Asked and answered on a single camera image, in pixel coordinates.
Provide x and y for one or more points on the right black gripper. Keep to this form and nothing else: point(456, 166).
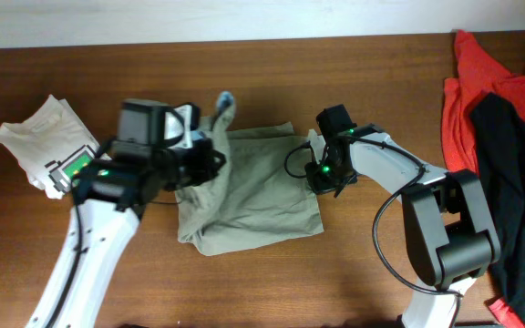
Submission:
point(319, 180)

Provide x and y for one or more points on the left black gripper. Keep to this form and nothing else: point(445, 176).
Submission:
point(203, 160)

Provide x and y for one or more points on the khaki shorts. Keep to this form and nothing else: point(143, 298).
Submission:
point(258, 198)

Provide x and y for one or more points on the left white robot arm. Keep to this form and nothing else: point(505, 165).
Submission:
point(109, 200)

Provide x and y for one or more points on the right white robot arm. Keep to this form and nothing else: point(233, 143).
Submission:
point(451, 238)

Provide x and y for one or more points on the white folded graphic t-shirt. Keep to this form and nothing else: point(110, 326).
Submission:
point(50, 146)

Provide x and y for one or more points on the red garment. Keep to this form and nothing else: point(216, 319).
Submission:
point(478, 75)

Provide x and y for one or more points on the black garment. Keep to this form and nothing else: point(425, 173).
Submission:
point(500, 143)

